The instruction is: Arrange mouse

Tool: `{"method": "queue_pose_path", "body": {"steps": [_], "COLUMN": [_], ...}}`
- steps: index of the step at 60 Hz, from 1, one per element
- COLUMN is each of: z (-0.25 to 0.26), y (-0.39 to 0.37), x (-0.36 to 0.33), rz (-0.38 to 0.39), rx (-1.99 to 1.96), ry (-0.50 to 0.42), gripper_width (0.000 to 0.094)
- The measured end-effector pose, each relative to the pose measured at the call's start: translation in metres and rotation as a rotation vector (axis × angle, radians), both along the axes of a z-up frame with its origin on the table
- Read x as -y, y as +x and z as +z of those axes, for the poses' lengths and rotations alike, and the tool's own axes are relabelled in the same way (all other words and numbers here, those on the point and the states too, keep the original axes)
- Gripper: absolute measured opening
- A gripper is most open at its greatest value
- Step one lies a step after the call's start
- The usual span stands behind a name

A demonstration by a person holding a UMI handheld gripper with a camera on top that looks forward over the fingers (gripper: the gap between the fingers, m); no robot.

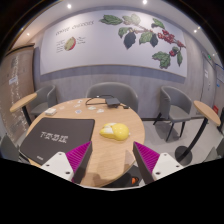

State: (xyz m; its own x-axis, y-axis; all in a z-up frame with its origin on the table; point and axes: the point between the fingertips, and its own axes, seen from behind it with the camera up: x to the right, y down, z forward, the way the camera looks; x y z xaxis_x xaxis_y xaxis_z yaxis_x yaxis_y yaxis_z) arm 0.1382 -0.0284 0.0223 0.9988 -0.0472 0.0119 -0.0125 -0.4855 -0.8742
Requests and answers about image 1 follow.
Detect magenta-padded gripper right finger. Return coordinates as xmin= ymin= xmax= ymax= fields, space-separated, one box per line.
xmin=132 ymin=140 xmax=185 ymax=185

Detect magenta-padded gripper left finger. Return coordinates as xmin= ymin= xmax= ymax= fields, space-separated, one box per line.
xmin=39 ymin=141 xmax=94 ymax=185

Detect yellow computer mouse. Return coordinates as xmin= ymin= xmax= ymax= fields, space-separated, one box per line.
xmin=99 ymin=122 xmax=130 ymax=142

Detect black mouse pad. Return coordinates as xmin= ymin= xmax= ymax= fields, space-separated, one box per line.
xmin=19 ymin=117 xmax=96 ymax=167

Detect small white box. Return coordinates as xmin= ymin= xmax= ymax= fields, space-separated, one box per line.
xmin=44 ymin=107 xmax=58 ymax=117

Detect grey upholstered chair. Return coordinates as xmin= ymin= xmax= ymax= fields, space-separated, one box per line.
xmin=29 ymin=84 xmax=58 ymax=118
xmin=153 ymin=85 xmax=196 ymax=143
xmin=85 ymin=81 xmax=140 ymax=114

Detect round wooden side table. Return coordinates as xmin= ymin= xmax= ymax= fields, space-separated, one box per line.
xmin=174 ymin=99 xmax=222 ymax=163
xmin=9 ymin=92 xmax=38 ymax=127

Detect small black box device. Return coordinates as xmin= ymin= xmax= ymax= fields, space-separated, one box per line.
xmin=104 ymin=97 xmax=122 ymax=108

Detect ceiling spot lights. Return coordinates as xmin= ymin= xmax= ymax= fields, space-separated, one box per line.
xmin=24 ymin=0 xmax=201 ymax=38

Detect black cable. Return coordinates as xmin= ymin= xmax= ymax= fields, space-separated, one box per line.
xmin=85 ymin=94 xmax=131 ymax=110

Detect white coffee plant wall mural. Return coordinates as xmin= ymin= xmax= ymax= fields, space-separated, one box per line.
xmin=39 ymin=9 xmax=188 ymax=78

